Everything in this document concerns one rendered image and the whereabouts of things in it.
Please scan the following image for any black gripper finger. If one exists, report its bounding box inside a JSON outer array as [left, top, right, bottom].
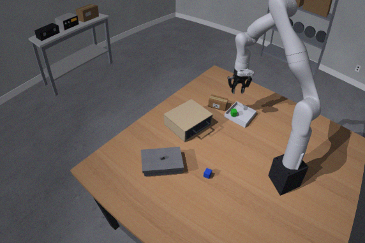
[[227, 77, 240, 94], [241, 77, 252, 94]]

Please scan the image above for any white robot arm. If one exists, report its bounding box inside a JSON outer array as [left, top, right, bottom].
[[235, 0, 321, 170]]

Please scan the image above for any brown cardboard box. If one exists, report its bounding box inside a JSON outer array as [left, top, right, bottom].
[[208, 94, 228, 111]]

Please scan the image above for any blue block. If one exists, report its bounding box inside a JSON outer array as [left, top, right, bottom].
[[204, 168, 212, 179]]

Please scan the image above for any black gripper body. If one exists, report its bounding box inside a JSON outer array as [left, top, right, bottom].
[[233, 68, 248, 84]]

